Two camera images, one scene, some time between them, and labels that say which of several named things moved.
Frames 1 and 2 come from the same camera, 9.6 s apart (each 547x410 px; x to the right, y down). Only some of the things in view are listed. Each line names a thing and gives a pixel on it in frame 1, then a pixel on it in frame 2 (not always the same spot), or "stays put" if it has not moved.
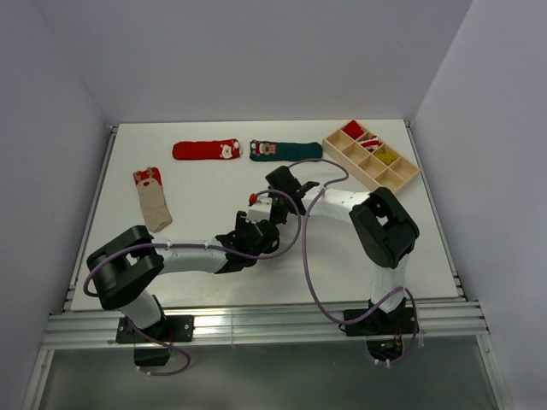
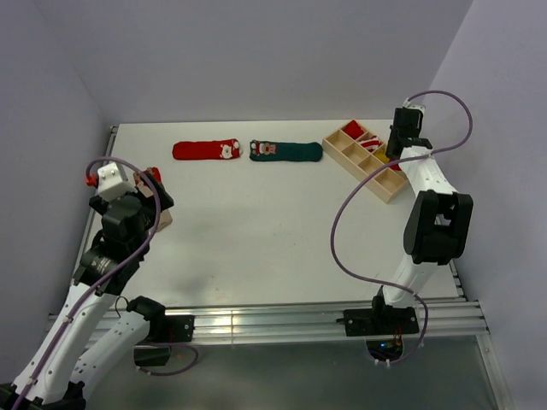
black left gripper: x=241 y=224 to x=149 y=202
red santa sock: x=206 y=149 stays put
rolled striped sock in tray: x=371 y=143 stays put
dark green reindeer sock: x=262 y=151 stays put
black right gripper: x=279 y=219 to x=392 y=135
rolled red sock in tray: x=353 y=129 stays put
